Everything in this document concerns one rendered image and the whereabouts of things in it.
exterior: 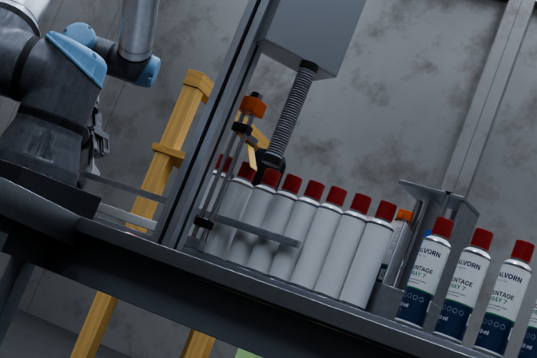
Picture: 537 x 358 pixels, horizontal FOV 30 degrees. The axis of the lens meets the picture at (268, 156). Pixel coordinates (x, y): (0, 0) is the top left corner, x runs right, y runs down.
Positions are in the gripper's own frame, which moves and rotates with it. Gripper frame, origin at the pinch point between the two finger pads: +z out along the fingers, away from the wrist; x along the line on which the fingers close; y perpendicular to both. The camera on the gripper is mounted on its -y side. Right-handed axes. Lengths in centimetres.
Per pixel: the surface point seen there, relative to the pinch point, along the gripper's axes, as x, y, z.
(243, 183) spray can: -40.2, -1.1, 11.1
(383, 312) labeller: -64, 3, 42
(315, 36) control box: -63, -10, -11
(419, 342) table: -89, -65, 64
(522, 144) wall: 40, 946, -377
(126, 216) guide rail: -9.6, 3.6, 9.1
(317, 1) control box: -65, -12, -17
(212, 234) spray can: -32.7, -1.5, 20.2
